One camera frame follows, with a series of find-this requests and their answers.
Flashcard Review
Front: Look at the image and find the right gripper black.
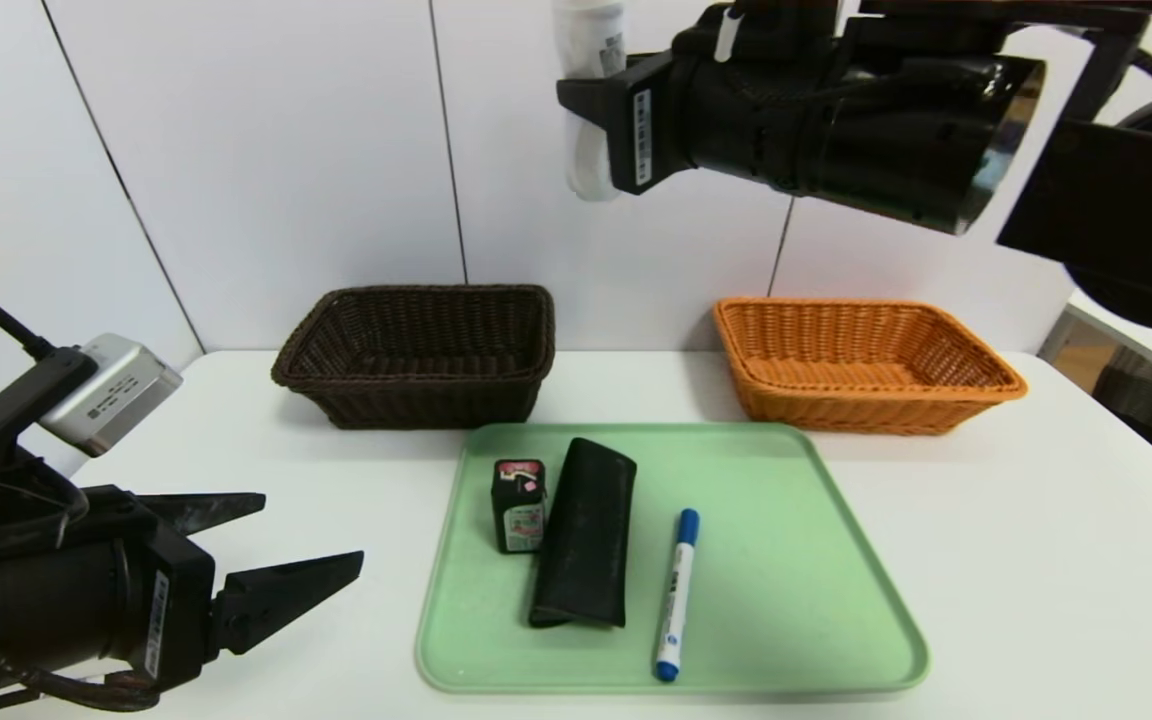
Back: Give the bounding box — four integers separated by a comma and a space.
556, 28, 803, 196

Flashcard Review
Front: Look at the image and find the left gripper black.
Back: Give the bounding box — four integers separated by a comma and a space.
0, 486, 365, 714

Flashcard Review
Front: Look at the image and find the white plastic bottle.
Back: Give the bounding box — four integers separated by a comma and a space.
551, 0, 634, 202

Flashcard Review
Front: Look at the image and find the black soft glasses case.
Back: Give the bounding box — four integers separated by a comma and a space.
528, 437, 637, 628

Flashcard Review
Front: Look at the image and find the blue capped white marker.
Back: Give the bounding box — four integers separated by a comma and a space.
654, 507, 700, 682

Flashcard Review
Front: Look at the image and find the dark brown wicker basket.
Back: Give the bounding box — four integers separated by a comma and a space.
271, 285, 556, 432

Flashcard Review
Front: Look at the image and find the orange wicker basket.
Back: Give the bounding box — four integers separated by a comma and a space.
713, 298, 1028, 437

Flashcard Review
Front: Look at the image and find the small black drink carton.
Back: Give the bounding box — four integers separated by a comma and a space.
491, 458, 548, 554

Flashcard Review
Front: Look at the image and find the light green plastic tray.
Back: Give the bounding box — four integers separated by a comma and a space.
415, 422, 930, 694

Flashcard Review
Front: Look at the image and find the thin black cable white label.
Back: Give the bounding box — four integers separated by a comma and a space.
0, 650, 167, 717

